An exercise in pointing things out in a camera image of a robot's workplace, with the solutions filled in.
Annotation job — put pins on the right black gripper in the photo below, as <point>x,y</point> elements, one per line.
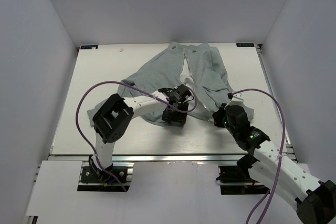
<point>218,115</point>

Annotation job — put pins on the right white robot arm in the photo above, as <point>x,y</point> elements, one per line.
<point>312,199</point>

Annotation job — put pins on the right blue table sticker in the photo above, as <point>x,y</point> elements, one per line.
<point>244,44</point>

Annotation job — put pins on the left blue table sticker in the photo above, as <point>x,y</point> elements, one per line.
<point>89,47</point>

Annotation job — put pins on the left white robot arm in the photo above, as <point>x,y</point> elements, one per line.
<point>112,119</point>

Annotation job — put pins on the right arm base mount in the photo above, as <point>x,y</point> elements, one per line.
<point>236,180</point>

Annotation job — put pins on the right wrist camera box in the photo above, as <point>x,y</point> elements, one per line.
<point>235,99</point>

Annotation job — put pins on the grey zip-up jacket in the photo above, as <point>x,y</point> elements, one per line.
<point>199,67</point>

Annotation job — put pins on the blue table sticker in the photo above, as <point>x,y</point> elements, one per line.
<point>89,47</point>
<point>244,44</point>

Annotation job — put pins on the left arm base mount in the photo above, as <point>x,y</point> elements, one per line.
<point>93,179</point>

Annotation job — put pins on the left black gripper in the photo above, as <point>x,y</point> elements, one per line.
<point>180,118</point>

